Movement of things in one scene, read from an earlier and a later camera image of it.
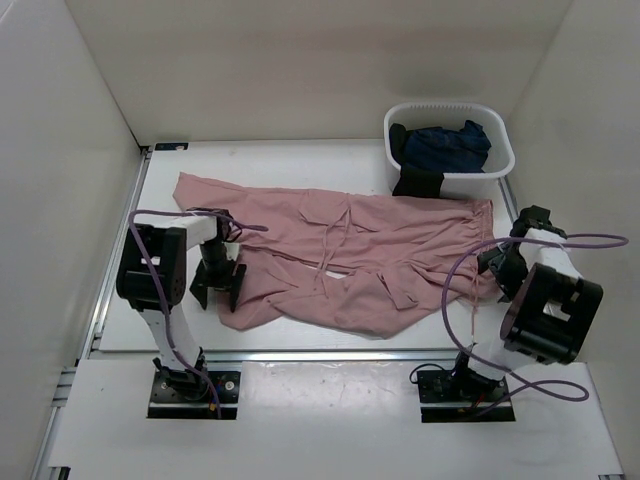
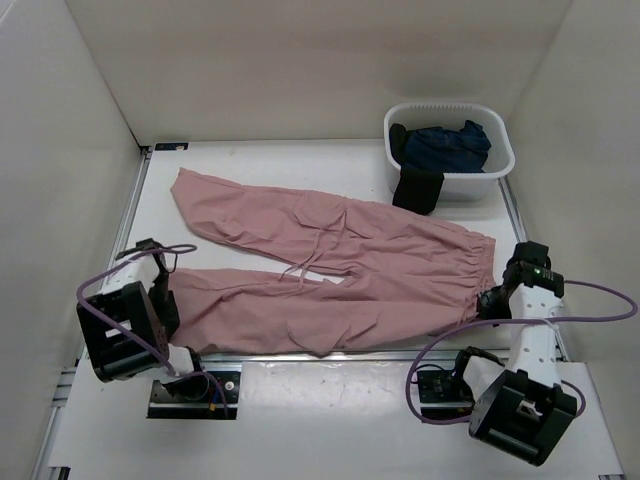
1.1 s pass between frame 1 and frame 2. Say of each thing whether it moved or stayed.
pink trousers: moved
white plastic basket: stayed
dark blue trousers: stayed
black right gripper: moved
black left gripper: moved
